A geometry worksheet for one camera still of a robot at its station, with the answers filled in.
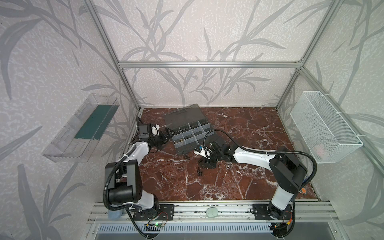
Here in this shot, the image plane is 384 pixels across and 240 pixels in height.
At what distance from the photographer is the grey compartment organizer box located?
98cm

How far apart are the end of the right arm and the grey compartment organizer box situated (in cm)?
19

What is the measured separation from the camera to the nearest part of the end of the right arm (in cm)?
66
